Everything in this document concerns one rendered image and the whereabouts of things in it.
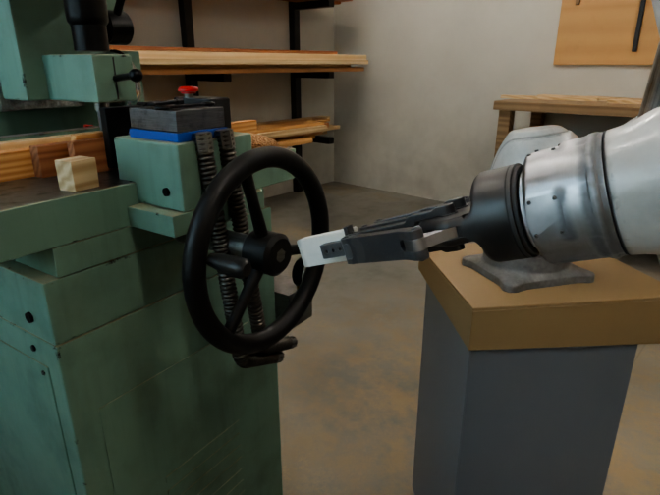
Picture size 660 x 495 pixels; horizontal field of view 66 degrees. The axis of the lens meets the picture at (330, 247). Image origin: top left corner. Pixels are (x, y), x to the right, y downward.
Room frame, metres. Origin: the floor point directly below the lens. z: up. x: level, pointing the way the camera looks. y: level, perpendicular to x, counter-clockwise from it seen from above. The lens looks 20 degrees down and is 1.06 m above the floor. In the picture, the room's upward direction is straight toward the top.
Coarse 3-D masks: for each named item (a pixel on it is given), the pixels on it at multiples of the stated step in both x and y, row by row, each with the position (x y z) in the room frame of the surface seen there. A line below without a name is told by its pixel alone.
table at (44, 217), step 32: (0, 192) 0.64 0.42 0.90; (32, 192) 0.64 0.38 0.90; (64, 192) 0.64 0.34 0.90; (96, 192) 0.65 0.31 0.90; (128, 192) 0.69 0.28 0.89; (0, 224) 0.55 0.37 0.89; (32, 224) 0.58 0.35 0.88; (64, 224) 0.61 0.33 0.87; (96, 224) 0.64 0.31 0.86; (128, 224) 0.68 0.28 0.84; (160, 224) 0.64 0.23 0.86; (0, 256) 0.54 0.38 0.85
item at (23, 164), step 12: (252, 120) 1.14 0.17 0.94; (240, 132) 1.10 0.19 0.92; (252, 132) 1.13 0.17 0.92; (0, 156) 0.70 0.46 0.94; (12, 156) 0.72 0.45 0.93; (24, 156) 0.73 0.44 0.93; (0, 168) 0.70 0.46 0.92; (12, 168) 0.71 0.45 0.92; (24, 168) 0.73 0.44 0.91; (0, 180) 0.70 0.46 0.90; (12, 180) 0.71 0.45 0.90
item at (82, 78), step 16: (48, 64) 0.86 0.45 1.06; (64, 64) 0.83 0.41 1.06; (80, 64) 0.81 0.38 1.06; (96, 64) 0.80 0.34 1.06; (112, 64) 0.82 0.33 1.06; (128, 64) 0.84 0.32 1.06; (48, 80) 0.86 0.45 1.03; (64, 80) 0.84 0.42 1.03; (80, 80) 0.81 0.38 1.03; (96, 80) 0.79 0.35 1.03; (112, 80) 0.82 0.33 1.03; (128, 80) 0.84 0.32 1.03; (64, 96) 0.84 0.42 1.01; (80, 96) 0.82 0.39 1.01; (96, 96) 0.79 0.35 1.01; (112, 96) 0.81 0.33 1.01; (128, 96) 0.84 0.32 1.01
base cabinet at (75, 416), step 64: (0, 320) 0.66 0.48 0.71; (128, 320) 0.66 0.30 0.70; (0, 384) 0.68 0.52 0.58; (64, 384) 0.58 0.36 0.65; (128, 384) 0.65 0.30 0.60; (192, 384) 0.75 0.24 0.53; (256, 384) 0.88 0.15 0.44; (0, 448) 0.72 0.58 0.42; (64, 448) 0.59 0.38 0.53; (128, 448) 0.63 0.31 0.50; (192, 448) 0.73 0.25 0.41; (256, 448) 0.87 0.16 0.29
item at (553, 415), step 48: (432, 336) 0.97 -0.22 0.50; (432, 384) 0.95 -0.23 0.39; (480, 384) 0.75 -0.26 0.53; (528, 384) 0.76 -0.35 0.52; (576, 384) 0.77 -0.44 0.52; (624, 384) 0.77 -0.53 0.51; (432, 432) 0.92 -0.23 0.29; (480, 432) 0.76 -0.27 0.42; (528, 432) 0.76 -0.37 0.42; (576, 432) 0.77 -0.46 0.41; (432, 480) 0.89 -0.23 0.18; (480, 480) 0.76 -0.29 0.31; (528, 480) 0.76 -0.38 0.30; (576, 480) 0.77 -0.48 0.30
